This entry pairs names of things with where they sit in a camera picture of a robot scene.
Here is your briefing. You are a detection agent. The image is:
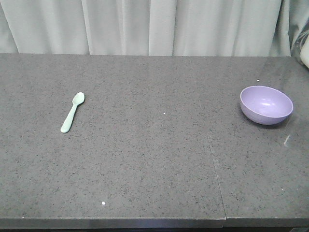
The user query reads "white curtain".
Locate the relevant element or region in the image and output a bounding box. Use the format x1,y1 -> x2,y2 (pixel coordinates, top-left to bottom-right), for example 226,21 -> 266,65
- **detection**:
0,0 -> 309,57

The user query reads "white rice cooker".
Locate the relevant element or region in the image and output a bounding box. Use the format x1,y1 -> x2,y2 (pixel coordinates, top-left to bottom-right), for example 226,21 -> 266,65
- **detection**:
300,37 -> 309,68

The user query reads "mint green plastic spoon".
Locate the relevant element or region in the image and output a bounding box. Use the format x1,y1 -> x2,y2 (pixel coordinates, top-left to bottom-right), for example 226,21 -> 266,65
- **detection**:
60,92 -> 85,133

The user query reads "purple plastic bowl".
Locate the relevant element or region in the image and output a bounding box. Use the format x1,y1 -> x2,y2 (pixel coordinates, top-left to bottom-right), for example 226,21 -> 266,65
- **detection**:
240,86 -> 294,125

